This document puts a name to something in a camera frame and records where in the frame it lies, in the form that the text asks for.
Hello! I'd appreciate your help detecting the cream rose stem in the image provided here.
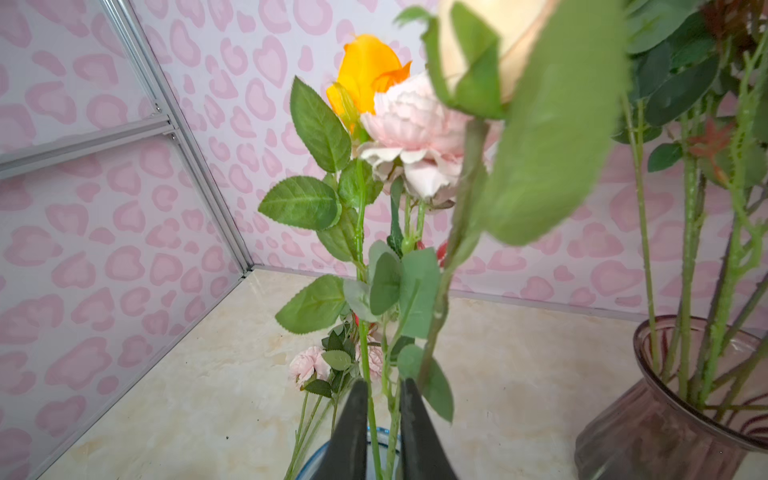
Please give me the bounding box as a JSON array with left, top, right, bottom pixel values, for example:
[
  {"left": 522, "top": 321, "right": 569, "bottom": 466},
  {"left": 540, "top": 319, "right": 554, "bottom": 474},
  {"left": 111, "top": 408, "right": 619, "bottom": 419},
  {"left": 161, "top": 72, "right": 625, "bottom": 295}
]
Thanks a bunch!
[{"left": 417, "top": 0, "right": 630, "bottom": 420}]

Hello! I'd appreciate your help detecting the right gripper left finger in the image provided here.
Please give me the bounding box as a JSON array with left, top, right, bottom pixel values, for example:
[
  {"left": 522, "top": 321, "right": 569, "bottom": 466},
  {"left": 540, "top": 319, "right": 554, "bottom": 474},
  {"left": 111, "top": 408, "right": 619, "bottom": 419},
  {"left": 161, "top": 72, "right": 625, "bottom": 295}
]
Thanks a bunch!
[{"left": 311, "top": 380, "right": 369, "bottom": 480}]

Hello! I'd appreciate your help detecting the orange rose stem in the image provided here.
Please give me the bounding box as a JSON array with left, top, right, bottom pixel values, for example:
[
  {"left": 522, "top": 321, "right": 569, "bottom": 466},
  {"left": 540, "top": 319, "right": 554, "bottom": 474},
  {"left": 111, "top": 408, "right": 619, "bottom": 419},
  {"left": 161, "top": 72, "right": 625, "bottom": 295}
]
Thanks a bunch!
[{"left": 257, "top": 34, "right": 415, "bottom": 480}]

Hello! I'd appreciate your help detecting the diagonal aluminium frame bar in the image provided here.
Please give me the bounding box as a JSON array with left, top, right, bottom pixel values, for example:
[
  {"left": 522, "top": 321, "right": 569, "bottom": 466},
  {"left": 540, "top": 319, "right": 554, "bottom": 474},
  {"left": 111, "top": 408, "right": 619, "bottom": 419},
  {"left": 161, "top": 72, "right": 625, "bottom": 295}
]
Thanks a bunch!
[{"left": 1, "top": 115, "right": 175, "bottom": 180}]

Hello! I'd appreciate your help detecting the light blue rose stem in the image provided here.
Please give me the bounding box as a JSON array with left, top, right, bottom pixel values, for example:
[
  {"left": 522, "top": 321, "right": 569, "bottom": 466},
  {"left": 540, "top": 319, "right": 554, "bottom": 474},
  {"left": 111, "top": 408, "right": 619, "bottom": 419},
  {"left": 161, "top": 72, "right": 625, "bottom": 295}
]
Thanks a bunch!
[{"left": 621, "top": 1, "right": 720, "bottom": 401}]

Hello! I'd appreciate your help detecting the pale pink peony stem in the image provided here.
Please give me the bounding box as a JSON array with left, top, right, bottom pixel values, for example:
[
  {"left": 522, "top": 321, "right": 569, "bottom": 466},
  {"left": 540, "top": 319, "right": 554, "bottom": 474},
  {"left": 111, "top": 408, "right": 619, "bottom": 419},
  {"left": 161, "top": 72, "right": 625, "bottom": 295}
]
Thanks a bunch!
[{"left": 361, "top": 74, "right": 500, "bottom": 446}]

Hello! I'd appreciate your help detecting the maroon grey glass vase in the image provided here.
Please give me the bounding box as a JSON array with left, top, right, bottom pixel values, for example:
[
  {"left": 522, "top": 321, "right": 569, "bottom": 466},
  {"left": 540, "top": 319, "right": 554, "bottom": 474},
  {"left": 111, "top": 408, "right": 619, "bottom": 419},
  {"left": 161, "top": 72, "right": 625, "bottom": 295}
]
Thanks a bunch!
[{"left": 574, "top": 322, "right": 767, "bottom": 479}]

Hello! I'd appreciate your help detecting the blue purple glass vase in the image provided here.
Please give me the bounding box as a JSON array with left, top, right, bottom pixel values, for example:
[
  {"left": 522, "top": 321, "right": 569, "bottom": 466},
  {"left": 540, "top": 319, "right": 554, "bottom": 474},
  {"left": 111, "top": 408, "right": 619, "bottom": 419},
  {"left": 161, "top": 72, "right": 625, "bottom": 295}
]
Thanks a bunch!
[{"left": 296, "top": 427, "right": 401, "bottom": 480}]

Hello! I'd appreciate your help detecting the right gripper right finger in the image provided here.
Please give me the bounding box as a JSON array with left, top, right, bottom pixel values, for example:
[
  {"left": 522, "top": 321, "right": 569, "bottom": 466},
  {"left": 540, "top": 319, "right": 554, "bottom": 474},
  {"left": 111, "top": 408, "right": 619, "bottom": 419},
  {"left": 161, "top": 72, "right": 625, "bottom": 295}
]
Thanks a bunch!
[{"left": 400, "top": 378, "right": 458, "bottom": 480}]

